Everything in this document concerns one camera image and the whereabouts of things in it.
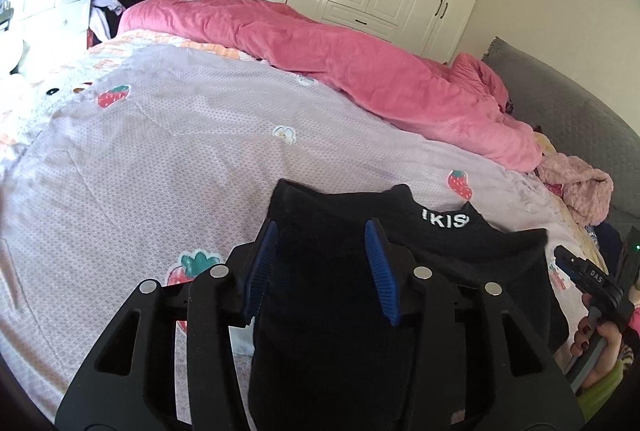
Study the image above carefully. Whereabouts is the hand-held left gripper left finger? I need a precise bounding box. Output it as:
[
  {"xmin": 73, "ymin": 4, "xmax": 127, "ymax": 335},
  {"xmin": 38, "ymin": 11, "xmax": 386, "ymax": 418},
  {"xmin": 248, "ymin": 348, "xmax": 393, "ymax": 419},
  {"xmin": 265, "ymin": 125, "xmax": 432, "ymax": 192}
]
[{"xmin": 55, "ymin": 218, "xmax": 281, "ymax": 431}]

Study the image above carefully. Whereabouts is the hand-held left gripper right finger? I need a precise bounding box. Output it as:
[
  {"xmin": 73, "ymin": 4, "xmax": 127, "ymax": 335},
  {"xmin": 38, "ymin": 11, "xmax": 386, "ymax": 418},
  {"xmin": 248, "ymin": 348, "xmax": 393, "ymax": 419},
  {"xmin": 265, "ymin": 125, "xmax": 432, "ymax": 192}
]
[{"xmin": 364, "ymin": 218, "xmax": 586, "ymax": 431}]

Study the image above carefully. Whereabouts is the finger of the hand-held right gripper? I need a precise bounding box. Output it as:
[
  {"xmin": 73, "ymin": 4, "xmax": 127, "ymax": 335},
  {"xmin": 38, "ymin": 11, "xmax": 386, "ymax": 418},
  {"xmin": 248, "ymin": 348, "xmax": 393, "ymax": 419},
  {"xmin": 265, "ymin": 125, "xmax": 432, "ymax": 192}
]
[{"xmin": 552, "ymin": 245, "xmax": 589, "ymax": 293}]

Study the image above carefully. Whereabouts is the black sweater with orange cuff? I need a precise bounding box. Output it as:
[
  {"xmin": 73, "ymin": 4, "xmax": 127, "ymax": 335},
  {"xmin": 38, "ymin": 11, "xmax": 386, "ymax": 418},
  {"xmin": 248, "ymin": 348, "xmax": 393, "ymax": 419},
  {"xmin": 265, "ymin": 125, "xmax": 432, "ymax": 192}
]
[{"xmin": 248, "ymin": 178, "xmax": 571, "ymax": 431}]

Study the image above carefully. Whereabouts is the person's right hand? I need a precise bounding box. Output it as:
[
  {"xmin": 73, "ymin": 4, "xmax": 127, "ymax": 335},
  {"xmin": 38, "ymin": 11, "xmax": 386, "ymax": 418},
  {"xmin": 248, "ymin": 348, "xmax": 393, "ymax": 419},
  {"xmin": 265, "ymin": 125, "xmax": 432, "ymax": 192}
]
[{"xmin": 570, "ymin": 293, "xmax": 627, "ymax": 393}]

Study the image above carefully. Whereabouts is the dark blue garment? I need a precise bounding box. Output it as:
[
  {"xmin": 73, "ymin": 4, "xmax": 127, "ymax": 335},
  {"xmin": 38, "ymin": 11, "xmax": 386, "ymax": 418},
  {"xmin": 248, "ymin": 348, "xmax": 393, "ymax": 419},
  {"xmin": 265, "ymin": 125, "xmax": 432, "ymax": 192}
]
[{"xmin": 590, "ymin": 223, "xmax": 626, "ymax": 264}]

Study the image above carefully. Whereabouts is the pink fluffy garment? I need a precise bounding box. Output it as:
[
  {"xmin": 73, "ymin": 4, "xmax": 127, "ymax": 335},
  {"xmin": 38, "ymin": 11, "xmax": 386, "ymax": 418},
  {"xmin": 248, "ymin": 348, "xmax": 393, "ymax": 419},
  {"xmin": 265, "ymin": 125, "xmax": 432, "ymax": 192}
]
[{"xmin": 537, "ymin": 154, "xmax": 615, "ymax": 226}]

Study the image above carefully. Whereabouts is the purple strawberry print blanket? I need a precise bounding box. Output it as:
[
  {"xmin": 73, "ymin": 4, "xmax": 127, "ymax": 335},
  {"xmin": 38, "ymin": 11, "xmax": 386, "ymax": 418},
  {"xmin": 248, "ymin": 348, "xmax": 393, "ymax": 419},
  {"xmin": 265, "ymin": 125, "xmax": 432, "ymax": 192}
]
[{"xmin": 0, "ymin": 44, "xmax": 608, "ymax": 422}]

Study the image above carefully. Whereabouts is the grey quilted headboard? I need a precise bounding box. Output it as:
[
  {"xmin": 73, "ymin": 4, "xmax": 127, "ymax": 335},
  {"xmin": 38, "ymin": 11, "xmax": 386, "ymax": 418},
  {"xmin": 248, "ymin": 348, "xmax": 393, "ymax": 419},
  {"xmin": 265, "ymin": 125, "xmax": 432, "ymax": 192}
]
[{"xmin": 482, "ymin": 37, "xmax": 640, "ymax": 252}]

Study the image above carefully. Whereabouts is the pink comforter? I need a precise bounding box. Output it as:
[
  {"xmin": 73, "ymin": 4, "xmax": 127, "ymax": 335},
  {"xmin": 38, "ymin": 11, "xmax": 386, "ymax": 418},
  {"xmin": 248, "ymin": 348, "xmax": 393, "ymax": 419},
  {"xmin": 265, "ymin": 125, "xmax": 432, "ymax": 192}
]
[{"xmin": 117, "ymin": 0, "xmax": 543, "ymax": 173}]

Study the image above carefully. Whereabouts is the peach patterned bed sheet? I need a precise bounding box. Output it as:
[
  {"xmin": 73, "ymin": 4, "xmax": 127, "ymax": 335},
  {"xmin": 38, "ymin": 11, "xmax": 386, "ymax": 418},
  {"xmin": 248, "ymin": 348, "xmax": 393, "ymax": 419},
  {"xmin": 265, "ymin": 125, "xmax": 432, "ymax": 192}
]
[{"xmin": 89, "ymin": 28, "xmax": 263, "ymax": 63}]

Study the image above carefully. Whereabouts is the white plush toy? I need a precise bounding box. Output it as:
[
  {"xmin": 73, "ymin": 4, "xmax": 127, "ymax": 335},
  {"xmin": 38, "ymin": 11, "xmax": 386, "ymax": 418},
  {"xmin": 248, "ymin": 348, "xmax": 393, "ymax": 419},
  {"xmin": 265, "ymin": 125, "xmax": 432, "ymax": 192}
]
[{"xmin": 0, "ymin": 36, "xmax": 97, "ymax": 139}]

